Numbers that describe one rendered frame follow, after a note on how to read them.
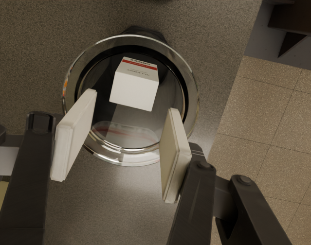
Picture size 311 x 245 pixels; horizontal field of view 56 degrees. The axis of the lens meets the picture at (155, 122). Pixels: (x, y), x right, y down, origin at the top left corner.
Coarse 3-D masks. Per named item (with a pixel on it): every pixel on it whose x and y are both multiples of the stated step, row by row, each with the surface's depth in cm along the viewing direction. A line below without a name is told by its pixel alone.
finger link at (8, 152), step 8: (56, 120) 16; (8, 136) 13; (16, 136) 13; (8, 144) 12; (16, 144) 13; (0, 152) 12; (8, 152) 12; (16, 152) 12; (0, 160) 12; (8, 160) 12; (0, 168) 12; (8, 168) 13
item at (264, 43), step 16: (272, 0) 118; (288, 0) 113; (304, 0) 104; (272, 16) 128; (288, 16) 113; (304, 16) 102; (256, 32) 132; (272, 32) 132; (288, 32) 131; (304, 32) 100; (256, 48) 135; (272, 48) 135; (288, 48) 128; (304, 48) 135; (288, 64) 138; (304, 64) 138
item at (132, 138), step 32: (128, 32) 36; (96, 64) 22; (64, 96) 23; (96, 96) 30; (160, 96) 37; (192, 96) 23; (96, 128) 26; (128, 128) 30; (160, 128) 28; (192, 128) 24; (128, 160) 25
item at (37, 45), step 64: (0, 0) 41; (64, 0) 41; (128, 0) 41; (192, 0) 41; (256, 0) 41; (0, 64) 44; (64, 64) 44; (192, 64) 44; (64, 192) 52; (128, 192) 52
